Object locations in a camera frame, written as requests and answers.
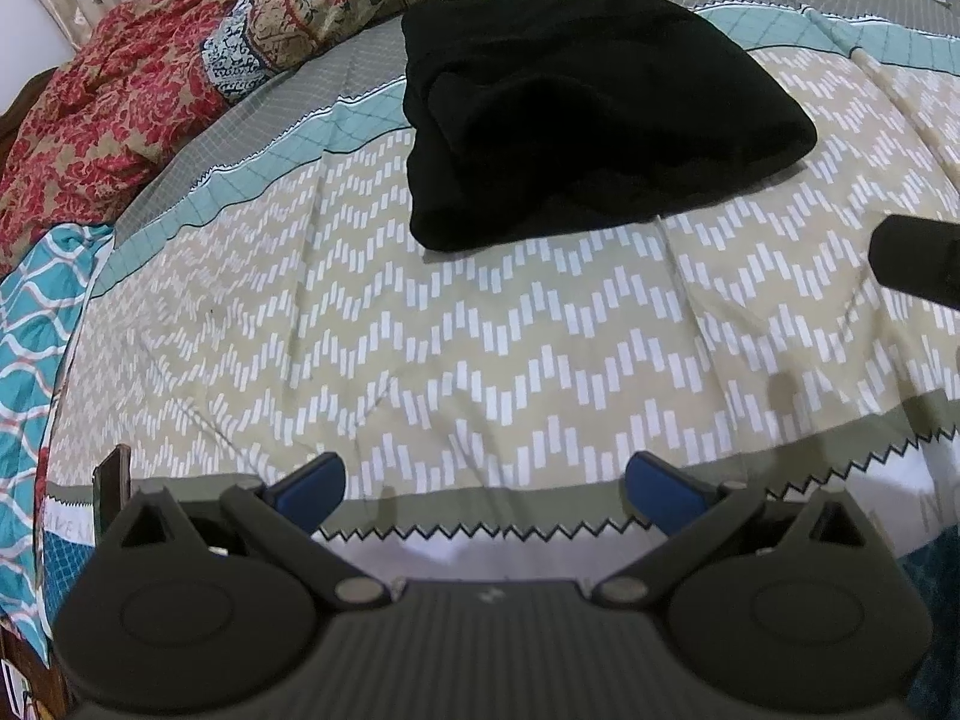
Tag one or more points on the zigzag patterned bed comforter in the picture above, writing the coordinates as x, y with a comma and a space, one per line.
450, 360

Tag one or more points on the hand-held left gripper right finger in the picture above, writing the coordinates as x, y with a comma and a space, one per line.
660, 487

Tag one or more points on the dark brown flat object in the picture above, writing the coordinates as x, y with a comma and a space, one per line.
112, 487

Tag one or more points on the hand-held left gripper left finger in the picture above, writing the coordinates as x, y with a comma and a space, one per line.
311, 484

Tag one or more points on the teal wavy patterned cloth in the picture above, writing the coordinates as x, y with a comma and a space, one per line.
30, 330

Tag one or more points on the black pants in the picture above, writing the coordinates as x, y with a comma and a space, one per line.
570, 112

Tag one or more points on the wooden headboard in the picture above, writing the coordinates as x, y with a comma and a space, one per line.
19, 101

